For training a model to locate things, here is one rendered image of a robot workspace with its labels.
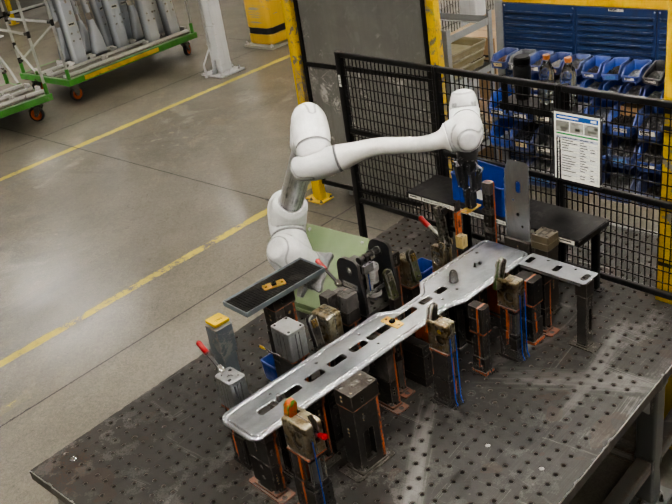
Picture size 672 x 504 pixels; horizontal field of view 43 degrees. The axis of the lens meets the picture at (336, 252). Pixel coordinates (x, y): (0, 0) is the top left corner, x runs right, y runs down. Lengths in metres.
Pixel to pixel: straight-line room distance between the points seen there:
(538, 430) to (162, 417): 1.37
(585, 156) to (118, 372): 2.81
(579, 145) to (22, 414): 3.15
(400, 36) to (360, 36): 0.33
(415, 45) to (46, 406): 2.95
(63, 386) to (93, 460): 1.79
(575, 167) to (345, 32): 2.50
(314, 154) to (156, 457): 1.21
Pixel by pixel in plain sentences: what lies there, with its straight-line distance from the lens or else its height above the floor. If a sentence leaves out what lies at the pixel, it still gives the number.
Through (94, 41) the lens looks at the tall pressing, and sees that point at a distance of 10.69.
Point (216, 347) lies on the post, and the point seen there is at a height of 1.07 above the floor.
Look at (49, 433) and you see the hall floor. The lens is 4.73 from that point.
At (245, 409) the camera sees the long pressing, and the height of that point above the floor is 1.00.
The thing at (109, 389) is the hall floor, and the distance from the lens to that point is 4.88.
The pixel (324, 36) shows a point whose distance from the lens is 5.85.
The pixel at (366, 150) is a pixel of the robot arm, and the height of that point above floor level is 1.53.
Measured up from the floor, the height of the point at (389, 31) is 1.33.
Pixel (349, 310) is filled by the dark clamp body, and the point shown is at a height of 1.02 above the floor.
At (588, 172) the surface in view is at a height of 1.21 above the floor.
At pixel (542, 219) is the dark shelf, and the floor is 1.03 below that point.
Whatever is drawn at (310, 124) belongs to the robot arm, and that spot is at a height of 1.61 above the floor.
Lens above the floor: 2.68
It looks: 28 degrees down
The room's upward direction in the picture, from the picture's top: 9 degrees counter-clockwise
